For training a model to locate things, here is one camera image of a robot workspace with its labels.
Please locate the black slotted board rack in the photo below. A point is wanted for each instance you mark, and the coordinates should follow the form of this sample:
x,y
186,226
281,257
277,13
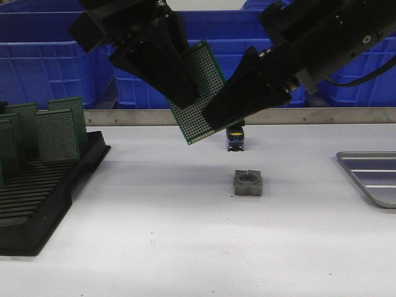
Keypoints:
x,y
35,200

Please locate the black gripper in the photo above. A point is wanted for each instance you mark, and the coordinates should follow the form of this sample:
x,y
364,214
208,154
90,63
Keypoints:
x,y
311,40
149,41

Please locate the silver metal tray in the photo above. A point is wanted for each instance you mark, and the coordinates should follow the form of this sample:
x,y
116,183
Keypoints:
x,y
374,173

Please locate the grey metal square nut block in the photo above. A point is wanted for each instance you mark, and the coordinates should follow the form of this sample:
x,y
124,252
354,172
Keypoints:
x,y
247,183

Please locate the blue bin rear right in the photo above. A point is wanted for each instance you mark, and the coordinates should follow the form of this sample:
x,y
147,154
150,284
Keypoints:
x,y
259,6

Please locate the blue plastic bin left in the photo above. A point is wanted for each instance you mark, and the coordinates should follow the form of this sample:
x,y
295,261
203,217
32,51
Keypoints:
x,y
40,61

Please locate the blue bin rear left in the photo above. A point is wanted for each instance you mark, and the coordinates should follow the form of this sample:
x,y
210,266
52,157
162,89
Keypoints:
x,y
26,6

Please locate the blue plastic bin right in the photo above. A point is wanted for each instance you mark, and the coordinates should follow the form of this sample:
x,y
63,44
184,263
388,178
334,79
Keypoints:
x,y
379,92

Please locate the red emergency stop button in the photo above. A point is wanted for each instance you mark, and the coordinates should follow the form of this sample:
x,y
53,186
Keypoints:
x,y
235,137

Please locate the green perforated circuit board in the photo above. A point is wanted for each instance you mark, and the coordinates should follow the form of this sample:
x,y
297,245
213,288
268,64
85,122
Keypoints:
x,y
9,159
17,135
56,135
75,104
26,112
206,72

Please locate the steel table edge rail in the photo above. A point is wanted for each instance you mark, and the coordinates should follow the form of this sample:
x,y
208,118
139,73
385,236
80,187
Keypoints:
x,y
274,116

